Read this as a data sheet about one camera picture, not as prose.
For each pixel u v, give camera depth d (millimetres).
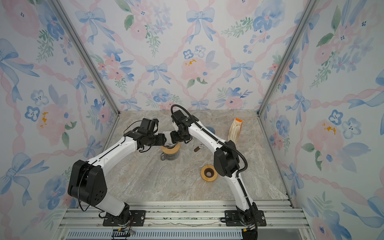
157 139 780
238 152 501
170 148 875
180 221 737
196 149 944
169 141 896
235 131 978
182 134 781
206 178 855
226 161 563
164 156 925
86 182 441
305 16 718
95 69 933
